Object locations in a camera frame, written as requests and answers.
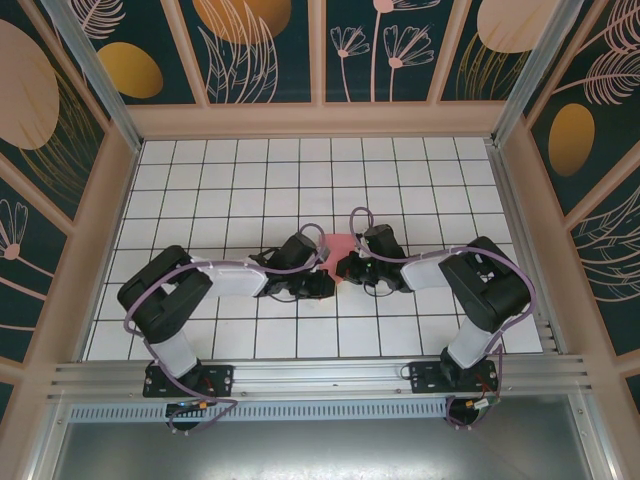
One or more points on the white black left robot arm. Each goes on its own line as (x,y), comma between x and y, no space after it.
(235,280)

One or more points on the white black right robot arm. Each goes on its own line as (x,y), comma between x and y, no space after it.
(422,275)

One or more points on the grey metal sheet panel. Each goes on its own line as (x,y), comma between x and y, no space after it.
(320,450)

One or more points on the black electronics board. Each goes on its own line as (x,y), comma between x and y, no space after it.
(182,425)
(465,417)

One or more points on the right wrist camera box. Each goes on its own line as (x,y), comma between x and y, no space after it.
(361,245)

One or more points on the aluminium mounting rail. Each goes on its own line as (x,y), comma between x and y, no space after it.
(320,380)

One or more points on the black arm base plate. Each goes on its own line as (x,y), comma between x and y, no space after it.
(220,382)
(425,382)

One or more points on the aluminium side rail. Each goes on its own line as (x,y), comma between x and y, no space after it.
(505,175)

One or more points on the aluminium corner post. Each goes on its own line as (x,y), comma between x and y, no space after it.
(536,75)
(100,85)

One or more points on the aluminium frame bar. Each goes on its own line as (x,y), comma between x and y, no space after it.
(50,440)
(597,440)

